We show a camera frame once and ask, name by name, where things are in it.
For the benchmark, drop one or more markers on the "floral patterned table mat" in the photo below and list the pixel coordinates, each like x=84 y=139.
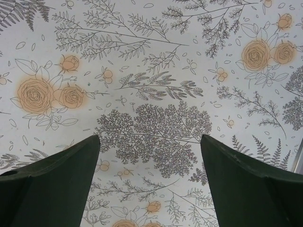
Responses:
x=150 y=77

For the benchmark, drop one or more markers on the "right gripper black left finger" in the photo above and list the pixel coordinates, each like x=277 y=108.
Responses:
x=51 y=192

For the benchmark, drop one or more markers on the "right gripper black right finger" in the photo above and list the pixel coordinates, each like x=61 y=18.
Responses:
x=249 y=193

